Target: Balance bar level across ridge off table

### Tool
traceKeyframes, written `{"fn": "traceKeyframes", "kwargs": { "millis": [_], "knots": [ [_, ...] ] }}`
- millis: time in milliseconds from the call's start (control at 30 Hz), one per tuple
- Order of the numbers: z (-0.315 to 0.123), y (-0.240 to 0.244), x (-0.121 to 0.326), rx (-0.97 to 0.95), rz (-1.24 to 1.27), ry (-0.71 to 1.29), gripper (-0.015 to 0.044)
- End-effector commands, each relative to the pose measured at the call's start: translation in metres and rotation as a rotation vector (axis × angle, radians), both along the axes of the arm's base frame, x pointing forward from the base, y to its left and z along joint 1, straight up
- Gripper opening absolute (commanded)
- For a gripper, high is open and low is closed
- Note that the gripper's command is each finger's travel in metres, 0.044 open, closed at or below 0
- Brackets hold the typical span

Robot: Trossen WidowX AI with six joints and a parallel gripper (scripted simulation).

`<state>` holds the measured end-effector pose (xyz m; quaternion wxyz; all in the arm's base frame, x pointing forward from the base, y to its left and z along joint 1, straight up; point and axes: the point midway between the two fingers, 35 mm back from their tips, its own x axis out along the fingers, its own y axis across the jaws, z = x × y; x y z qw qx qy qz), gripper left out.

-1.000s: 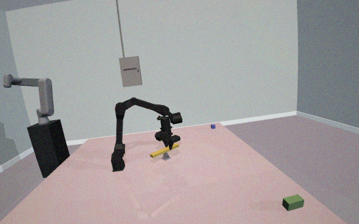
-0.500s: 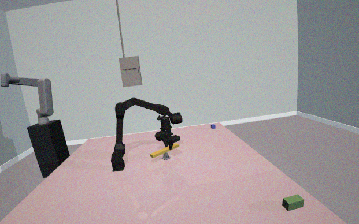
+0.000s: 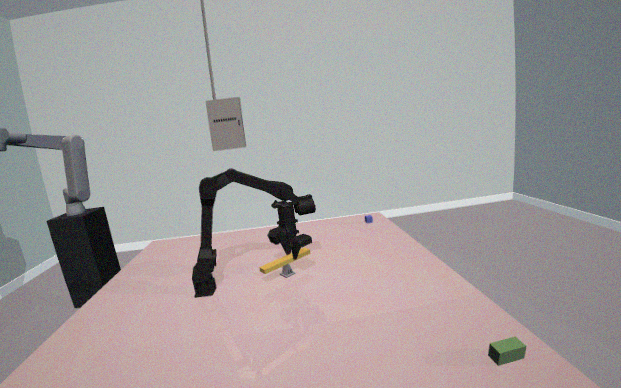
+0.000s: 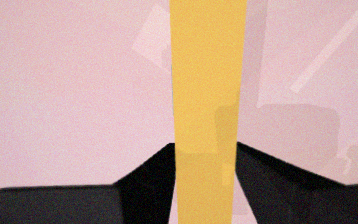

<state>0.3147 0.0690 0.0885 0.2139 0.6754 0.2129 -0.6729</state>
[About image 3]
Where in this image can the green rectangular block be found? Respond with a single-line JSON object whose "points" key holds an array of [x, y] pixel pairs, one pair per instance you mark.
{"points": [[507, 350]]}

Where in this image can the yellow bar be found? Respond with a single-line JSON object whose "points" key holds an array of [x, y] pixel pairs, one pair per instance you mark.
{"points": [[283, 261]]}

